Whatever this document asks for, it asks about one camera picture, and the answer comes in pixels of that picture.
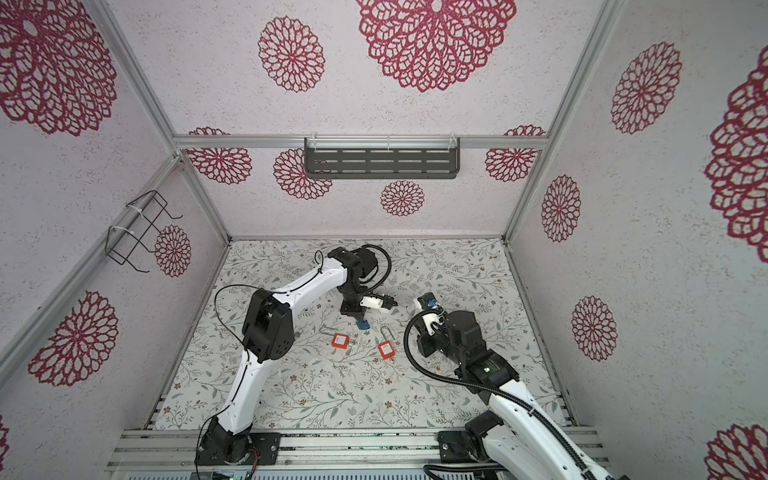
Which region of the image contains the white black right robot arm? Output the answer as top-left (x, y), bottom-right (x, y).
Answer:
top-left (403, 305), bottom-right (612, 480)

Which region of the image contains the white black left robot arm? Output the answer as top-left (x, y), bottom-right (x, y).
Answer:
top-left (194, 244), bottom-right (397, 466)

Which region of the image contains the red padlock left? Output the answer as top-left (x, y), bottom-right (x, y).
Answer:
top-left (318, 326), bottom-right (350, 350)

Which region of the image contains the red padlock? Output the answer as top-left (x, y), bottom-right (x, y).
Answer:
top-left (318, 326), bottom-right (350, 350)
top-left (378, 325), bottom-right (396, 360)

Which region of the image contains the red padlock right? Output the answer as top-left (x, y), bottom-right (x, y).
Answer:
top-left (378, 325), bottom-right (396, 360)

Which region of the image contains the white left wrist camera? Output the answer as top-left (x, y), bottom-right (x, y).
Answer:
top-left (360, 294), bottom-right (398, 310)

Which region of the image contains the black corrugated right cable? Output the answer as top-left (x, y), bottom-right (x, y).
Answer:
top-left (403, 307), bottom-right (601, 480)

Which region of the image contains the dark metal wall shelf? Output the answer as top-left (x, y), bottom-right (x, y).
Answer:
top-left (303, 137), bottom-right (461, 180)

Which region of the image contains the thin black left cable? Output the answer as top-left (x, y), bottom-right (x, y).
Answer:
top-left (194, 248), bottom-right (325, 463)

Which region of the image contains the black wire wall basket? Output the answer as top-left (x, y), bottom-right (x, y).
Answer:
top-left (104, 189), bottom-right (182, 274)

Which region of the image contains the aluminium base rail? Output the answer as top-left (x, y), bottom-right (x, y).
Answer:
top-left (107, 427), bottom-right (610, 480)

